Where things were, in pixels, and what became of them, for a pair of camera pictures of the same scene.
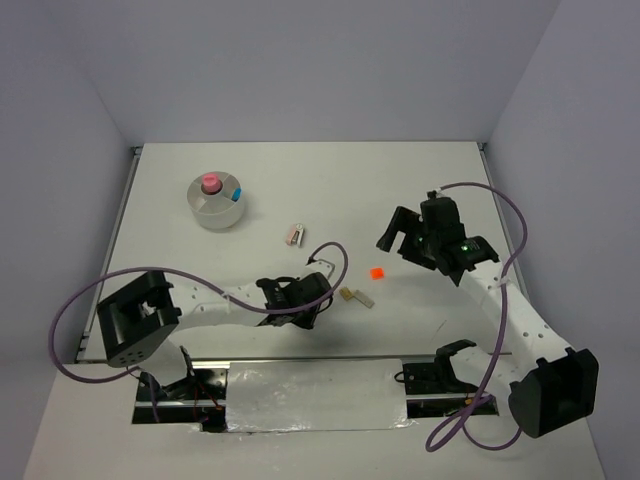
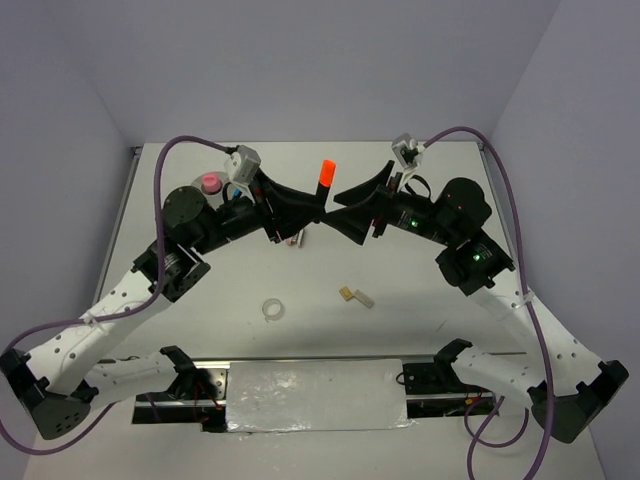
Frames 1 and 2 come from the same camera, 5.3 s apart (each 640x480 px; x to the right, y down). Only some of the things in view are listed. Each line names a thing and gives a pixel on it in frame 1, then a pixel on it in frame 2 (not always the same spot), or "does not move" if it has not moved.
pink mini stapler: x=295 y=235 does not move
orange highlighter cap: x=377 y=274 → x=327 y=172
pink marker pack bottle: x=211 y=183 does not move
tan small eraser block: x=346 y=293 does not move
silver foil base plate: x=315 y=395 does not move
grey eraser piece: x=362 y=298 does not move
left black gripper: x=308 y=320 → x=291 y=210
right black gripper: x=403 y=220 → x=354 y=219
